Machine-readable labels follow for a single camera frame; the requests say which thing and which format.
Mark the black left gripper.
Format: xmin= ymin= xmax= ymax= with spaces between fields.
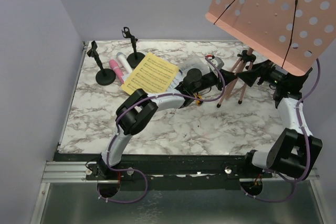
xmin=192 ymin=68 xmax=236 ymax=94

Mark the pink music stand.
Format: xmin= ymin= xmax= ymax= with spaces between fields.
xmin=205 ymin=0 xmax=336 ymax=108

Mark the yellow sheet music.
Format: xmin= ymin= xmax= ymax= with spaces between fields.
xmin=121 ymin=52 xmax=179 ymax=95

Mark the black round-base mic stand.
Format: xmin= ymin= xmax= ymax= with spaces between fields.
xmin=122 ymin=27 xmax=145 ymax=69

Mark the white toy microphone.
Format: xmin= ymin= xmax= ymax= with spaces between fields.
xmin=117 ymin=52 xmax=133 ymax=73

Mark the pink toy microphone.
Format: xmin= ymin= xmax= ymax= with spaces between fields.
xmin=109 ymin=59 xmax=124 ymax=84

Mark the white sheet music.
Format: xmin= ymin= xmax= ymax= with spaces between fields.
xmin=166 ymin=72 xmax=183 ymax=92

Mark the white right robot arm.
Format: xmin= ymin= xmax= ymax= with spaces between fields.
xmin=237 ymin=60 xmax=322 ymax=183

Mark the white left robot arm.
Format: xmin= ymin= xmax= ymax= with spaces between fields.
xmin=98 ymin=68 xmax=237 ymax=179

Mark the yellow utility knife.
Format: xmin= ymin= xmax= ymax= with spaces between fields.
xmin=195 ymin=93 xmax=203 ymax=106

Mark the clear plastic organizer box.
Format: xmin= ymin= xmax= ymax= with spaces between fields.
xmin=178 ymin=56 xmax=208 ymax=75

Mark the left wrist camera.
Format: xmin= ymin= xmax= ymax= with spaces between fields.
xmin=205 ymin=55 xmax=224 ymax=72

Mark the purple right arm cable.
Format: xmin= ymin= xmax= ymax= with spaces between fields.
xmin=283 ymin=58 xmax=321 ymax=184

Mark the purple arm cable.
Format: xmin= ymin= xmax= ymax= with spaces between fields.
xmin=97 ymin=55 xmax=227 ymax=204
xmin=283 ymin=58 xmax=321 ymax=184

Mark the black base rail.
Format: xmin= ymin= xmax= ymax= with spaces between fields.
xmin=86 ymin=154 xmax=262 ymax=191

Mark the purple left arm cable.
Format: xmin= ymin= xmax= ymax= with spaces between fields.
xmin=97 ymin=55 xmax=227 ymax=204

